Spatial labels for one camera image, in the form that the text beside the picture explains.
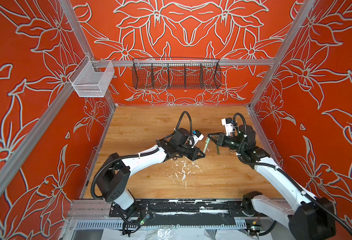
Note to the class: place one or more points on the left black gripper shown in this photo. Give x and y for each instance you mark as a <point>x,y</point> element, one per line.
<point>193,154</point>

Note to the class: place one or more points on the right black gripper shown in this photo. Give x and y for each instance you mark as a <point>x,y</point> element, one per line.
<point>221,139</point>

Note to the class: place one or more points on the olive green pen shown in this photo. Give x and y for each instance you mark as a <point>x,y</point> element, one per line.
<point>206,144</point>

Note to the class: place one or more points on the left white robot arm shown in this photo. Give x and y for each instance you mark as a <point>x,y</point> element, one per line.
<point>110,181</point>

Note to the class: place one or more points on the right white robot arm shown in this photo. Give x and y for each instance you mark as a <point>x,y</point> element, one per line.
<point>305,215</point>

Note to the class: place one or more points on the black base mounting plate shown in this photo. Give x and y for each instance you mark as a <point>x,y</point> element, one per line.
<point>231,207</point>

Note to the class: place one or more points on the clear plastic bin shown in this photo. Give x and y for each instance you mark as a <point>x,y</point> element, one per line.
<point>91,79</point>

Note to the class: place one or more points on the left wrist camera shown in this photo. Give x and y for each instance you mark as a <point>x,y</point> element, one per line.
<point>196,136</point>

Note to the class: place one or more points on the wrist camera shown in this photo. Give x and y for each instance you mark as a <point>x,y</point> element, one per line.
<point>196,136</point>
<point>229,126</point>

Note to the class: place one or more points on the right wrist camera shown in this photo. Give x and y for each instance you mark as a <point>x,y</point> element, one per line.
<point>229,126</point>

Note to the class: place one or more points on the black wire mesh basket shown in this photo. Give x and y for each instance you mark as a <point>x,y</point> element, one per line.
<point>176,74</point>

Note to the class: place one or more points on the white slotted cable duct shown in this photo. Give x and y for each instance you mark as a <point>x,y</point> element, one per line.
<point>118,225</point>

